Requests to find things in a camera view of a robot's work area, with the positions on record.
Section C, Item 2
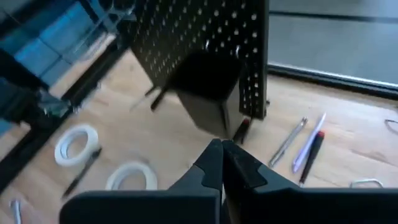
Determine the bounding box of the black pen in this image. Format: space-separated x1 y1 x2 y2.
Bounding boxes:
61 147 103 199

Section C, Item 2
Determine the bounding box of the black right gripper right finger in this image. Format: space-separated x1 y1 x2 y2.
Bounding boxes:
222 140 398 224

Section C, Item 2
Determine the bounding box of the loose silver wire hook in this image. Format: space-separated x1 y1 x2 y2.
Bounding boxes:
348 177 385 189

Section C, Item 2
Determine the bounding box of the white pen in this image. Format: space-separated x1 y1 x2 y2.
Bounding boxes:
291 111 328 174

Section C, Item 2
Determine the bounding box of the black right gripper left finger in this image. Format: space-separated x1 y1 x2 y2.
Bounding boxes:
58 139 224 224

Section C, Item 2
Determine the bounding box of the black metal pegboard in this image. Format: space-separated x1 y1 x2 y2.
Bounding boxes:
129 0 270 121

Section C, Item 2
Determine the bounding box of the black pegboard bin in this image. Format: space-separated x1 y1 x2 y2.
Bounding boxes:
167 51 246 140

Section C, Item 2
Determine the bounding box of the dark slim screwdriver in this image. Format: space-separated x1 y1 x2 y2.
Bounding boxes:
150 83 171 112
129 88 156 113

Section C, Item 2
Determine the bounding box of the white masking tape roll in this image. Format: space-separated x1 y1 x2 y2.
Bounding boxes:
54 124 100 167
104 161 159 191

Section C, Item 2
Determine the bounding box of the black support beam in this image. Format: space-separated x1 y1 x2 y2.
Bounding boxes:
0 51 43 93

